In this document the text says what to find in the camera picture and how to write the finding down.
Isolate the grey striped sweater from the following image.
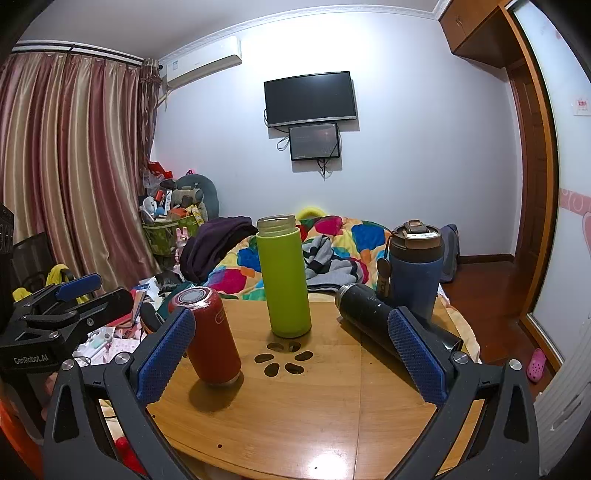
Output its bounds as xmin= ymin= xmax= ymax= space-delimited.
xmin=302 ymin=237 xmax=366 ymax=292

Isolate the grey pillow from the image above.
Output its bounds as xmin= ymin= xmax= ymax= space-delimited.
xmin=173 ymin=174 xmax=221 ymax=221

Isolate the white ribbed panel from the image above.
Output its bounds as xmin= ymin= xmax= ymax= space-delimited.
xmin=533 ymin=332 xmax=591 ymax=476

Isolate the black wall television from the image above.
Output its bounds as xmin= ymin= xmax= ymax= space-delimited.
xmin=263 ymin=71 xmax=359 ymax=128

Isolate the wooden overhead cabinet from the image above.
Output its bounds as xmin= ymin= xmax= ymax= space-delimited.
xmin=438 ymin=0 xmax=527 ymax=61

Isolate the wooden door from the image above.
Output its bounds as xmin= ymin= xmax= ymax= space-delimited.
xmin=505 ymin=60 xmax=557 ymax=266

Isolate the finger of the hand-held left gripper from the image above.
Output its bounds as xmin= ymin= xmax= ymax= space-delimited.
xmin=16 ymin=273 xmax=103 ymax=315
xmin=69 ymin=289 xmax=135 ymax=326

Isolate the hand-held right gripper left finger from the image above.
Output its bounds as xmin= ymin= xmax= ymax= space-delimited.
xmin=42 ymin=307 xmax=197 ymax=480

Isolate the colourful patterned quilt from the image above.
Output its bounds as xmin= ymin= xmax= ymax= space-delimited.
xmin=203 ymin=215 xmax=407 ymax=301

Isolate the purple blanket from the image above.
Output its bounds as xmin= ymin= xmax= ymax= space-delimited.
xmin=180 ymin=217 xmax=259 ymax=284

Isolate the pile of papers and boxes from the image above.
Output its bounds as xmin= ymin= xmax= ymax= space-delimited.
xmin=74 ymin=272 xmax=188 ymax=367

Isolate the small black monitor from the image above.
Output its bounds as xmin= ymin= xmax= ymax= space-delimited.
xmin=289 ymin=122 xmax=341 ymax=161

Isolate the blue cup with brown lid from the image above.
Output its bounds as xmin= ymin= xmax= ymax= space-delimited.
xmin=376 ymin=220 xmax=445 ymax=324

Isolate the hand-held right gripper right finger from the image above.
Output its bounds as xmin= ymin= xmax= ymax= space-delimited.
xmin=385 ymin=305 xmax=541 ymax=480

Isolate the pink striped curtain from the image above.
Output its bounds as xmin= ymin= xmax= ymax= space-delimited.
xmin=0 ymin=51 xmax=161 ymax=296

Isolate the blue bag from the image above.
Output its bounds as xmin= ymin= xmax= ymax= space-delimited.
xmin=438 ymin=224 xmax=461 ymax=283

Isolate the pink clog shoe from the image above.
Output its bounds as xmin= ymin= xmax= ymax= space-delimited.
xmin=527 ymin=348 xmax=547 ymax=384

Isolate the curtain rail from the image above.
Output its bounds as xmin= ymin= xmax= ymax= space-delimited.
xmin=14 ymin=41 xmax=145 ymax=65

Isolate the orange cloth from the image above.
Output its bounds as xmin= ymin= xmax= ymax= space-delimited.
xmin=0 ymin=399 xmax=44 ymax=467

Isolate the red cup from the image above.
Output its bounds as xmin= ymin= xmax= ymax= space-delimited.
xmin=167 ymin=286 xmax=243 ymax=387

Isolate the white air conditioner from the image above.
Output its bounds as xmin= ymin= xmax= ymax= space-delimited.
xmin=159 ymin=38 xmax=243 ymax=88

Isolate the green cup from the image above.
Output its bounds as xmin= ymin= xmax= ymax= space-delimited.
xmin=256 ymin=215 xmax=313 ymax=339

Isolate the yellow cloth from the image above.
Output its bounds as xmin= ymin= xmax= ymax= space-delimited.
xmin=13 ymin=264 xmax=71 ymax=301

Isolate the black cup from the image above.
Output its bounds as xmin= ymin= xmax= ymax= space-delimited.
xmin=335 ymin=284 xmax=464 ymax=365

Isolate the green basket of toys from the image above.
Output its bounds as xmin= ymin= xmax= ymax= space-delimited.
xmin=142 ymin=217 xmax=197 ymax=257

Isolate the black chair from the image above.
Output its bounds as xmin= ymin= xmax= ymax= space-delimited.
xmin=0 ymin=205 xmax=57 ymax=296

